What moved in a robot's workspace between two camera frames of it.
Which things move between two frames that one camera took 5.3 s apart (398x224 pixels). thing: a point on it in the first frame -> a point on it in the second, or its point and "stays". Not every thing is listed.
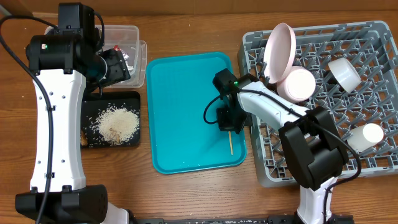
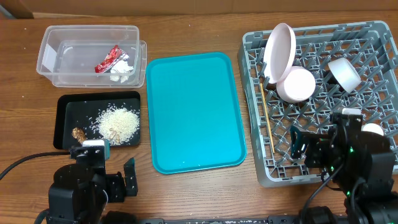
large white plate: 279,53 stays
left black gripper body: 116,70 -> 112,186
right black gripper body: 234,118 -> 321,155
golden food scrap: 84,140 stays
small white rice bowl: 298,84 stays
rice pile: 116,124 stays
